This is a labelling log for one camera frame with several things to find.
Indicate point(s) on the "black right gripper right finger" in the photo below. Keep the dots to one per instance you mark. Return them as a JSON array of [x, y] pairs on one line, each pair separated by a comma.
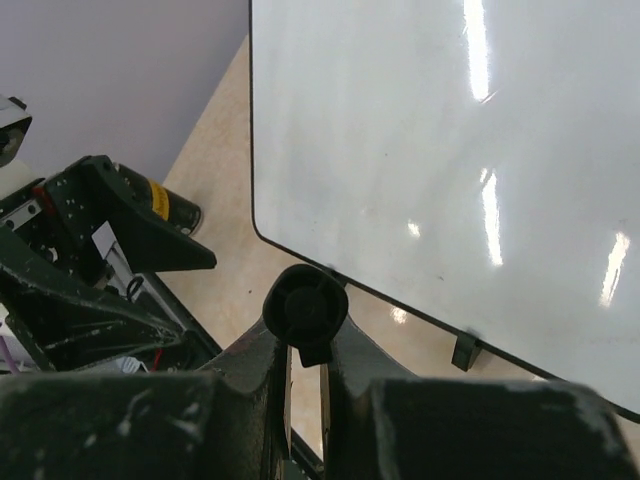
[[381, 421]]

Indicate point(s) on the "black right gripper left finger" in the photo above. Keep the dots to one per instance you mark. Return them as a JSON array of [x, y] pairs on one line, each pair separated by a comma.
[[227, 420]]

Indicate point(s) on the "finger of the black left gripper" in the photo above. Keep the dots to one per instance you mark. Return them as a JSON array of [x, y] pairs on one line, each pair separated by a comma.
[[90, 192], [68, 324]]

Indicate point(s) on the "black white marker pen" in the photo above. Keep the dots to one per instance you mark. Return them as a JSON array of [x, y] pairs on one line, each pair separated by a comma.
[[305, 308]]

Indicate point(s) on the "white whiteboard black frame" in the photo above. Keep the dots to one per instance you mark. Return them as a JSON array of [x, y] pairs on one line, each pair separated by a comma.
[[475, 163]]

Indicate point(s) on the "black yellow drink can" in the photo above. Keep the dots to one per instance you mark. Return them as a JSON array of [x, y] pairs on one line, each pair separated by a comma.
[[184, 215]]

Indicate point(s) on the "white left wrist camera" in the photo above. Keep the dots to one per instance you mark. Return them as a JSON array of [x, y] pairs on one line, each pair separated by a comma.
[[15, 122]]

